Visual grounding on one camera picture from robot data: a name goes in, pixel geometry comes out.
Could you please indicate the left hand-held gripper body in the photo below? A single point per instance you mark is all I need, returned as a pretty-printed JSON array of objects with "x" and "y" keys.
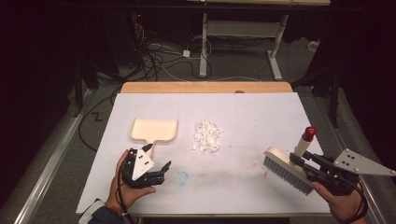
[{"x": 140, "y": 169}]

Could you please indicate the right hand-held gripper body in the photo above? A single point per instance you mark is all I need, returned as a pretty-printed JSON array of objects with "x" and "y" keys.
[{"x": 342, "y": 172}]

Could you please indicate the cream plastic dustpan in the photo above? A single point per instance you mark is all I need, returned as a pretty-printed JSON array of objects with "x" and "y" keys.
[{"x": 154, "y": 130}]

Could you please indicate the person's left hand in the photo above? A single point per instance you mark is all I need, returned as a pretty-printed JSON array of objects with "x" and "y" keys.
[{"x": 128, "y": 193}]

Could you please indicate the person's right hand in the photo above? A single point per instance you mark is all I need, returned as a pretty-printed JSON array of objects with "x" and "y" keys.
[{"x": 339, "y": 203}]

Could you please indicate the pile of white paper scraps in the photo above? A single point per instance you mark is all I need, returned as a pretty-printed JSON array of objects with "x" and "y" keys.
[{"x": 207, "y": 137}]

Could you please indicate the white table cover sheet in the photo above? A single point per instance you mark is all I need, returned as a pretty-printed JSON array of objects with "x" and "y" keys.
[{"x": 218, "y": 183}]

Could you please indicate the white power adapter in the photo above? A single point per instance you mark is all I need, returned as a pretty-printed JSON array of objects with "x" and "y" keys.
[{"x": 186, "y": 53}]

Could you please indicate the aluminium floor rail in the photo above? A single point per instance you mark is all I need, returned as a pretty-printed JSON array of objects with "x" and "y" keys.
[{"x": 46, "y": 168}]

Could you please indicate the white metal desk frame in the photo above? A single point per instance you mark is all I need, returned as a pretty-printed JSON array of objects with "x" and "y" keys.
[{"x": 243, "y": 28}]

